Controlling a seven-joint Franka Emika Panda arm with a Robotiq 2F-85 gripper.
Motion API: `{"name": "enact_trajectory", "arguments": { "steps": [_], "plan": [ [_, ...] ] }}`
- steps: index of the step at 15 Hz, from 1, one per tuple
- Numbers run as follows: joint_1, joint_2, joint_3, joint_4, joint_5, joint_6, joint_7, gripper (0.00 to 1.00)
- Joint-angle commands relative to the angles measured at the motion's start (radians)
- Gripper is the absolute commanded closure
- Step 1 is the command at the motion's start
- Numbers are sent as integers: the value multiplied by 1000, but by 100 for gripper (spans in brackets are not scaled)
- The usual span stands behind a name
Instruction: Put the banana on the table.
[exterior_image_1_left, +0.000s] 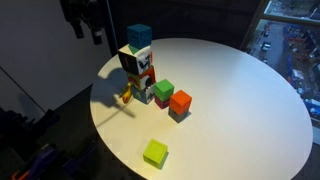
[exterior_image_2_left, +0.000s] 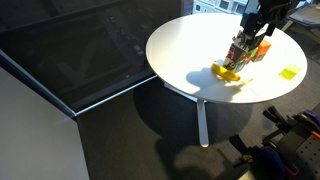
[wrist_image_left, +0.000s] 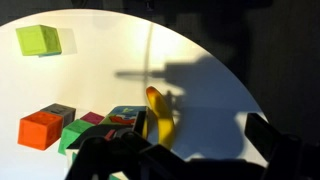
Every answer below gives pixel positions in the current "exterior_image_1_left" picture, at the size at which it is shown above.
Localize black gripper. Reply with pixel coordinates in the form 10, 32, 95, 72
59, 0, 106, 46

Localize yellow banana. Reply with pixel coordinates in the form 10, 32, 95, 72
120, 82, 134, 105

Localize teal foam cube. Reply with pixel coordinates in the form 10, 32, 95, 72
126, 23, 153, 50

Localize white black picture cube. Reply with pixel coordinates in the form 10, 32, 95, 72
117, 44, 154, 76

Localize red white picture cube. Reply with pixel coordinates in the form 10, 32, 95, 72
126, 65, 157, 92

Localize blue picture cube number four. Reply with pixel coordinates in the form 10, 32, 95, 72
130, 83, 156, 105

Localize green cube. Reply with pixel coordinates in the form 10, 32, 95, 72
153, 78, 175, 103

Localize magenta cube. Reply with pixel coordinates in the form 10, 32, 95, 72
154, 96, 171, 110

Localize orange cube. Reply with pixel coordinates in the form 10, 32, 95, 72
169, 89, 193, 116

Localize gray cube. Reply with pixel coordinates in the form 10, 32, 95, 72
167, 107, 190, 124

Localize lime yellow cube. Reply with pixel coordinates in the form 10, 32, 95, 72
142, 138, 169, 170

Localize orange red handle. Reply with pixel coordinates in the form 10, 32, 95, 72
11, 170, 30, 180

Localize window frame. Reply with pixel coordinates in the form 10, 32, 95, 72
239, 0, 320, 52

